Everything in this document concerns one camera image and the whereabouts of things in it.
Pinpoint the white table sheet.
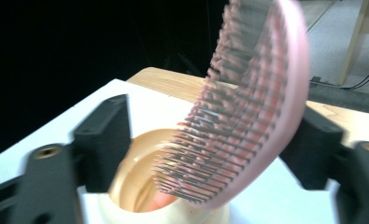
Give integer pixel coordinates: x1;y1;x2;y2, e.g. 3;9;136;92
0;77;343;224

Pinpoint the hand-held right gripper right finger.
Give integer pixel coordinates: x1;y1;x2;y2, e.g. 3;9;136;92
279;106;369;224

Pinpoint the pink hairbrush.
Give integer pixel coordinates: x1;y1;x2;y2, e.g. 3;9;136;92
144;0;311;213

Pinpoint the cream ribbed cup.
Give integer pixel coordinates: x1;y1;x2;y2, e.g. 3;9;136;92
97;127;232;224

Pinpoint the wooden table leg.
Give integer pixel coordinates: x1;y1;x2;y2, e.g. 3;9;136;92
336;0;369;87

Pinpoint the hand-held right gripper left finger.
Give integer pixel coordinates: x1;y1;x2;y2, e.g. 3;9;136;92
8;93;133;224

